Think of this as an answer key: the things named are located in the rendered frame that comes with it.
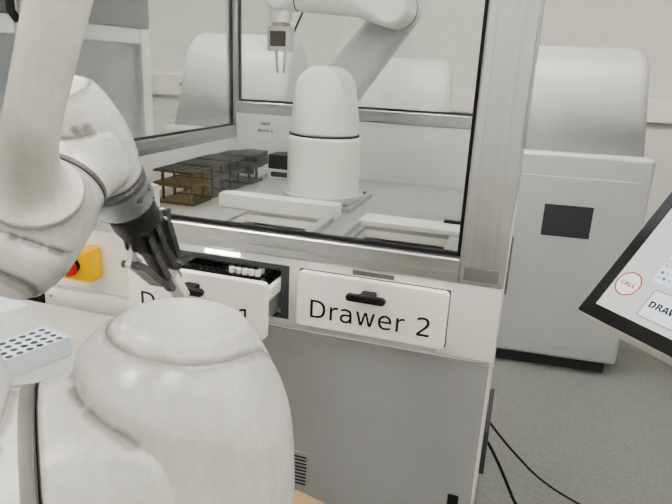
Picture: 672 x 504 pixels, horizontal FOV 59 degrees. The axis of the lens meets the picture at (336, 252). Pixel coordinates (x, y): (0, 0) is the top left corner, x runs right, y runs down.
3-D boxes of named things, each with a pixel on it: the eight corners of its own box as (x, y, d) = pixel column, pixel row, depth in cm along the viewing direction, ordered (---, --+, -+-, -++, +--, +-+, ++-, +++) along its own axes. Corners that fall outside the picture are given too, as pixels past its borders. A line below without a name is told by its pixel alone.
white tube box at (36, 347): (7, 380, 104) (4, 360, 102) (-19, 365, 108) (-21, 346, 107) (71, 354, 114) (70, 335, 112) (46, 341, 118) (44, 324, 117)
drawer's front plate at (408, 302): (443, 350, 109) (449, 294, 106) (296, 323, 117) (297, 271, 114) (444, 346, 111) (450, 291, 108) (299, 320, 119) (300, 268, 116)
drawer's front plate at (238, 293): (264, 341, 110) (265, 285, 106) (130, 315, 118) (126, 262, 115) (268, 337, 111) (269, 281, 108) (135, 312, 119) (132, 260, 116)
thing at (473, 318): (492, 363, 109) (502, 289, 105) (40, 281, 138) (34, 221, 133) (512, 236, 196) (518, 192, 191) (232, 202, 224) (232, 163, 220)
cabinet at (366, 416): (453, 689, 132) (499, 365, 108) (70, 560, 161) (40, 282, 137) (486, 445, 219) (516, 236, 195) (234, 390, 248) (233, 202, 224)
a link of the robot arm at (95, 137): (93, 151, 89) (52, 216, 81) (39, 60, 77) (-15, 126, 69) (158, 152, 87) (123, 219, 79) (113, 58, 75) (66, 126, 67)
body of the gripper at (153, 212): (135, 228, 86) (159, 267, 93) (162, 186, 91) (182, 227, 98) (92, 222, 88) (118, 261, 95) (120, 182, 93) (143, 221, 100)
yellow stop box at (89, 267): (87, 284, 127) (84, 252, 125) (60, 279, 129) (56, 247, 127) (103, 277, 132) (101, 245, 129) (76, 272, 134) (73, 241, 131)
